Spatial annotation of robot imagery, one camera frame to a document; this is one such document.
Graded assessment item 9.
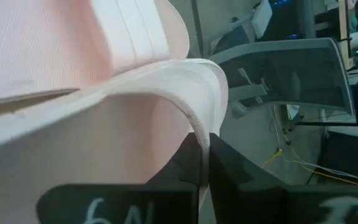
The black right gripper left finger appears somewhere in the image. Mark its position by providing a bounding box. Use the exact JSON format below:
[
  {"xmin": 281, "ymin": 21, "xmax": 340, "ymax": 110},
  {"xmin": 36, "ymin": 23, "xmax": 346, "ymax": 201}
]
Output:
[{"xmin": 35, "ymin": 131, "xmax": 203, "ymax": 224}]

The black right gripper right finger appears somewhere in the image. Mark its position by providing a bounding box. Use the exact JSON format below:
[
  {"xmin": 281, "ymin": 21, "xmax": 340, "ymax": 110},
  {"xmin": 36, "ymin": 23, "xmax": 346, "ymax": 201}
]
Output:
[{"xmin": 208, "ymin": 133, "xmax": 358, "ymax": 224}]

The pink rubber slide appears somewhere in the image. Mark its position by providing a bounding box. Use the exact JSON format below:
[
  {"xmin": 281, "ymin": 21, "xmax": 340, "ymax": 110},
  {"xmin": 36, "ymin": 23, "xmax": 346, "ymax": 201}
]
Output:
[
  {"xmin": 0, "ymin": 0, "xmax": 191, "ymax": 105},
  {"xmin": 0, "ymin": 57, "xmax": 229, "ymax": 224}
]

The grey office chair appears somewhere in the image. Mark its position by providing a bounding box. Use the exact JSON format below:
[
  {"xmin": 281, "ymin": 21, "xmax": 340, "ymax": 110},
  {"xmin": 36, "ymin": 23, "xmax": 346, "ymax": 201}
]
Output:
[{"xmin": 208, "ymin": 37, "xmax": 356, "ymax": 121}]

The yellow floor cable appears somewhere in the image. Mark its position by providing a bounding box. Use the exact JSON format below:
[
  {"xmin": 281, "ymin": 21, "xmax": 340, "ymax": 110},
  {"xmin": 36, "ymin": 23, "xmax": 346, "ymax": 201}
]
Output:
[{"xmin": 260, "ymin": 148, "xmax": 358, "ymax": 187}]

